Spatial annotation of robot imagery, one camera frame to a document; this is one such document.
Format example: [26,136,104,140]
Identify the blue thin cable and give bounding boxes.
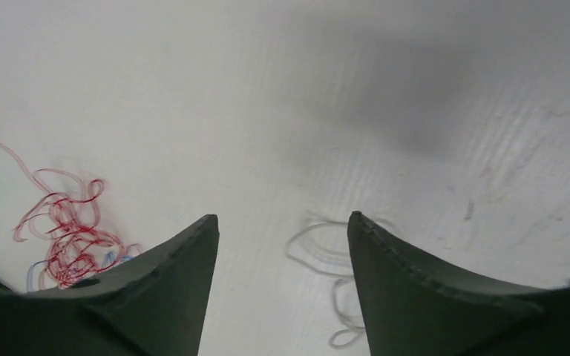
[26,250,136,291]

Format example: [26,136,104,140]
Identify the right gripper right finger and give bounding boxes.
[347,211,570,356]

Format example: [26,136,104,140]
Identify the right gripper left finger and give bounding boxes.
[0,214,219,355]

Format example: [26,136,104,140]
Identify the pink thin cable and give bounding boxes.
[0,132,106,242]

